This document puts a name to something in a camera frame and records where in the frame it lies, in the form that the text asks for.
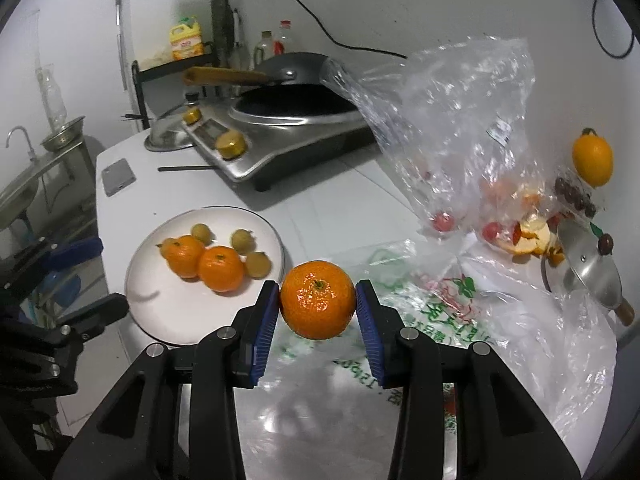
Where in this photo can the steel pot lid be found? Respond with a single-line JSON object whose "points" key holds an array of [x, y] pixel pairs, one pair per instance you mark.
{"points": [[590, 270]]}

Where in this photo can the steel sink with faucet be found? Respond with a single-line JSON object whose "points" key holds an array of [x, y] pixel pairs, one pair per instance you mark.
{"points": [[20, 185]]}

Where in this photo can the steel wok lid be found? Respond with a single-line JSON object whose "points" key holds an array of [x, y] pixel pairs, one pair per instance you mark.
{"points": [[167, 135]]}

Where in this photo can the red label bottle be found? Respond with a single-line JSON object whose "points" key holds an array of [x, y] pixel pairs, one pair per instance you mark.
{"points": [[284, 37]]}

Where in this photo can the clear plastic bag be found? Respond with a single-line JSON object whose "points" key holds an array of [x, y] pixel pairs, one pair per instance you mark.
{"points": [[450, 125]]}

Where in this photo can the gold stove knob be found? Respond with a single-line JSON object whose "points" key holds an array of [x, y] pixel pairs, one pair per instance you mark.
{"points": [[231, 144], [192, 115]]}

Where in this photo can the grey vertical pipe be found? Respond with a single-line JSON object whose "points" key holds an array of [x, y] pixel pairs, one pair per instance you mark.
{"points": [[217, 10]]}

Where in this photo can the red cherry tomato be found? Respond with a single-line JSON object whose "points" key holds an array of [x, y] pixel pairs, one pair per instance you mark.
{"points": [[442, 221], [491, 230]]}

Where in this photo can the clear glass bottle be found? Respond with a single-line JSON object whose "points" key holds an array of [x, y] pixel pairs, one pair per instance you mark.
{"points": [[50, 90]]}

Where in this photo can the small steel container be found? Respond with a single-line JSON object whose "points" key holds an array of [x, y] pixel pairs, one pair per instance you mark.
{"points": [[191, 96]]}

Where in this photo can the yellow-brown longan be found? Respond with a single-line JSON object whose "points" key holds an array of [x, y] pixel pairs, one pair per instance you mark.
{"points": [[243, 238], [201, 232], [257, 264]]}

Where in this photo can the yellow detergent bottle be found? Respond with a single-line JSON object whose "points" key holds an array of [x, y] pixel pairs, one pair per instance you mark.
{"points": [[186, 42]]}

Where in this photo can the steel faucet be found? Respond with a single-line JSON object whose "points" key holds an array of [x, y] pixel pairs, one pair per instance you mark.
{"points": [[20, 132]]}

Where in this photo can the large orange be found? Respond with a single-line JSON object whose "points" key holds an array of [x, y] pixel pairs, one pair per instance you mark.
{"points": [[592, 160]]}

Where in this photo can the black metal rack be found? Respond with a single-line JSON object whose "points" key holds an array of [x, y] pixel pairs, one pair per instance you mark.
{"points": [[160, 71]]}

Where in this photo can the orange tangerine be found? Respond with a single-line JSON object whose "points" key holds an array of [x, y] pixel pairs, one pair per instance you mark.
{"points": [[221, 268], [317, 300], [182, 256]]}

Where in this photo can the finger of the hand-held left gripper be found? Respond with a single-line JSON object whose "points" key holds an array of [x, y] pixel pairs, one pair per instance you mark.
{"points": [[95, 312], [75, 252]]}

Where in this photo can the white printed plastic bag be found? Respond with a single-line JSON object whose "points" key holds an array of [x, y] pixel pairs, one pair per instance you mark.
{"points": [[500, 320]]}

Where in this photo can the white round plate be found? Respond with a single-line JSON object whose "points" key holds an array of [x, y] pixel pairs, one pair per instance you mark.
{"points": [[150, 310]]}

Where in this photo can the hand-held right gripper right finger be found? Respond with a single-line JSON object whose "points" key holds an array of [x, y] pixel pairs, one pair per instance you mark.
{"points": [[370, 332]]}

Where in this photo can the steel bowl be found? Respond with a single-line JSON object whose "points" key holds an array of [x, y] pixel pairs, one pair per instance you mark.
{"points": [[62, 132]]}

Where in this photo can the blue water jug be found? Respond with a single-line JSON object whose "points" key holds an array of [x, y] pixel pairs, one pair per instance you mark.
{"points": [[65, 287]]}

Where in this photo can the orange peel pile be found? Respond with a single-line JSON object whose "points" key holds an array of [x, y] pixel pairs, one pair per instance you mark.
{"points": [[530, 240]]}

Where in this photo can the dark oil bottle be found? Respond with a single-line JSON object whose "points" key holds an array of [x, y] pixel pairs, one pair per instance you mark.
{"points": [[262, 47]]}

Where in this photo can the smartphone in clear case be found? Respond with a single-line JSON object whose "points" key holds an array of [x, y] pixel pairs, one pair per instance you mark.
{"points": [[118, 176]]}

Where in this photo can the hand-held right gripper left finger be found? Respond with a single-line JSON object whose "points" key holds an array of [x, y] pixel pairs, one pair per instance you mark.
{"points": [[265, 332]]}

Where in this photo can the steel induction stove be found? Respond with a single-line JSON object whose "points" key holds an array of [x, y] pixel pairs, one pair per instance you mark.
{"points": [[280, 155]]}

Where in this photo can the dark chopstick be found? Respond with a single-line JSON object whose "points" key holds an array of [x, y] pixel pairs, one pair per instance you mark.
{"points": [[185, 168]]}

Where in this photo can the dark red grapes bunch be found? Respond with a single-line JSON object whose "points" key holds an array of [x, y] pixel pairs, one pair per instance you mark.
{"points": [[575, 192]]}

